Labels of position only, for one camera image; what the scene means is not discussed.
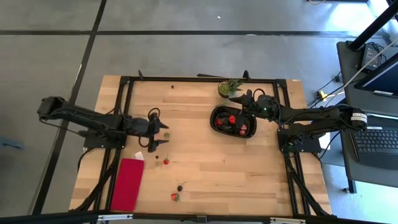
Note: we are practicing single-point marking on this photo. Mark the dark grey operator desk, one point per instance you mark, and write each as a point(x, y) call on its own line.
point(349, 81)

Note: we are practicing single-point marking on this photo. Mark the grey floor object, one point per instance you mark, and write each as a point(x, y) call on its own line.
point(9, 143)

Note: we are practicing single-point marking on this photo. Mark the black pointed frame bracket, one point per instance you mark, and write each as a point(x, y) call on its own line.
point(246, 76)
point(140, 76)

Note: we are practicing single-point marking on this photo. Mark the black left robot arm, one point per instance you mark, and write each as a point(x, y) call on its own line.
point(87, 116)

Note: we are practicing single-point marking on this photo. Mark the white paper sheet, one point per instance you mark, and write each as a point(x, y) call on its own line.
point(326, 141)

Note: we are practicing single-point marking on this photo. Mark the black aluminium table frame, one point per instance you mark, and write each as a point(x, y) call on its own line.
point(186, 79)

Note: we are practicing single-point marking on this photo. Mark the red and green strawberry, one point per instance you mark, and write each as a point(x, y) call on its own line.
point(167, 134)

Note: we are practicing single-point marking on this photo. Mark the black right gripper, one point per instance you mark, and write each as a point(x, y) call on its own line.
point(264, 107)

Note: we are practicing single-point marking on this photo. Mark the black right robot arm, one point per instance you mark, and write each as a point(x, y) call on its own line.
point(323, 118)

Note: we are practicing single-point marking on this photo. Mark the potted succulent plant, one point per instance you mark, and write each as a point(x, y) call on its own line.
point(224, 89)

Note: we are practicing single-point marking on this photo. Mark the black pole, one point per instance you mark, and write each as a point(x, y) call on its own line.
point(373, 26)

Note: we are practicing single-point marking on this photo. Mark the small white card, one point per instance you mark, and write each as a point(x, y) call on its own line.
point(139, 155)

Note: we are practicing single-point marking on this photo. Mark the yellow plug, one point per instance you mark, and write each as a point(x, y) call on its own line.
point(322, 94)

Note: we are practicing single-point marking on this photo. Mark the black power adapter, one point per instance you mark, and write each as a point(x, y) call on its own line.
point(370, 56)

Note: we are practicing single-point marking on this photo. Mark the red cloth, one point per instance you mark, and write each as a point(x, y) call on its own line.
point(127, 186)

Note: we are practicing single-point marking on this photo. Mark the black rail with silver brackets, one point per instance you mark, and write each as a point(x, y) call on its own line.
point(62, 217)

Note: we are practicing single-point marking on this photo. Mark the dark cherry with stem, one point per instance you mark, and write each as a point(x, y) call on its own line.
point(179, 188)

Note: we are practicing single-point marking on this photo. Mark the black computer keyboard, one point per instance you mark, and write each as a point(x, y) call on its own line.
point(373, 146)

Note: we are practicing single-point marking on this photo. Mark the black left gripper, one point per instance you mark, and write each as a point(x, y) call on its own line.
point(144, 127)

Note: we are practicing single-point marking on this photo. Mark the computer monitor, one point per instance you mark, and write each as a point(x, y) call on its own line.
point(382, 77)

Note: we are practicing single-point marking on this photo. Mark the black plastic food container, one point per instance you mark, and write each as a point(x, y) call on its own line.
point(225, 130)

